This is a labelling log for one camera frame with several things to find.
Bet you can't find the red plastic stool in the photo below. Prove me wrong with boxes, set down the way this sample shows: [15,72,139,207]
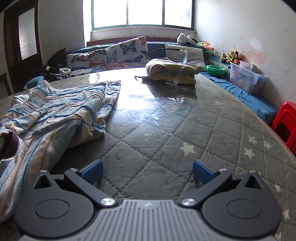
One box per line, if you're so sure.
[270,101,296,154]

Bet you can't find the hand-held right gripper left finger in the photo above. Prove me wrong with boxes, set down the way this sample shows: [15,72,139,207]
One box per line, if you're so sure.
[32,159,117,207]

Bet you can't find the black and white plush toy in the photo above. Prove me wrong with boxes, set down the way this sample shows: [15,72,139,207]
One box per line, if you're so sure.
[177,33,197,45]

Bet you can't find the grey quilted star mattress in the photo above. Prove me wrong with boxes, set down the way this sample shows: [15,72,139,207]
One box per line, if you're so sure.
[0,68,296,241]

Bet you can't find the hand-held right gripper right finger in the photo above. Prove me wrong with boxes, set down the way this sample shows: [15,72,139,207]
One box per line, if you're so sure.
[180,159,264,207]

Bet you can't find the black bag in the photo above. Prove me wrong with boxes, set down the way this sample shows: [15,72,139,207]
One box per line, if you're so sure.
[47,47,67,69]

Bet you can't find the black and white clothes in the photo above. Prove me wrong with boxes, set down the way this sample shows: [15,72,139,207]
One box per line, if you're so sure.
[35,65,72,81]

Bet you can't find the green framed window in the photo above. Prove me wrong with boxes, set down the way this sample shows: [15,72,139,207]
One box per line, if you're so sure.
[91,0,195,30]

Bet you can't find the clear plastic strip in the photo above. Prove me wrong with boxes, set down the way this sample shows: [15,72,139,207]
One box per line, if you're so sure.
[170,50,189,87]

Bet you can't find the wooden bench backrest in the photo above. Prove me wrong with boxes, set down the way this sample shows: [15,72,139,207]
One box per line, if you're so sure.
[87,36,178,47]

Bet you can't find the striped knit sweater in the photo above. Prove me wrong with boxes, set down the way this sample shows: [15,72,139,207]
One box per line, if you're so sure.
[0,80,122,223]

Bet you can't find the clear plastic storage box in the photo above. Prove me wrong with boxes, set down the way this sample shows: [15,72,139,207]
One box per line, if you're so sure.
[230,61,266,95]

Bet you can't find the black curved cable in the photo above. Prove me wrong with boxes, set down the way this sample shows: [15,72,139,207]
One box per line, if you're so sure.
[149,47,185,56]

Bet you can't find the colourful soft toys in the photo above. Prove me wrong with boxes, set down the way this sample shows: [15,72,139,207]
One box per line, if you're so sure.
[196,40,215,53]

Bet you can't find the dark wooden door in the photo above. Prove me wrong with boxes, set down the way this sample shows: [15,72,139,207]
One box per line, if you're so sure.
[3,0,43,94]

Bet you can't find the grey pillow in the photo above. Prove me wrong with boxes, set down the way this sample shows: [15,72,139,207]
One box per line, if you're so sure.
[165,44,206,67]

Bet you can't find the large butterfly print pillow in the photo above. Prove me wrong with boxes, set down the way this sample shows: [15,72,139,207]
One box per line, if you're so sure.
[106,36,151,71]

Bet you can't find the green bowl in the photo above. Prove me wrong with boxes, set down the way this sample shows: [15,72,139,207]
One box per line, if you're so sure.
[206,65,226,77]

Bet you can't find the brown plush toys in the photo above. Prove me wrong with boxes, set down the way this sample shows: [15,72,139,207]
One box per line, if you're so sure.
[220,50,242,65]

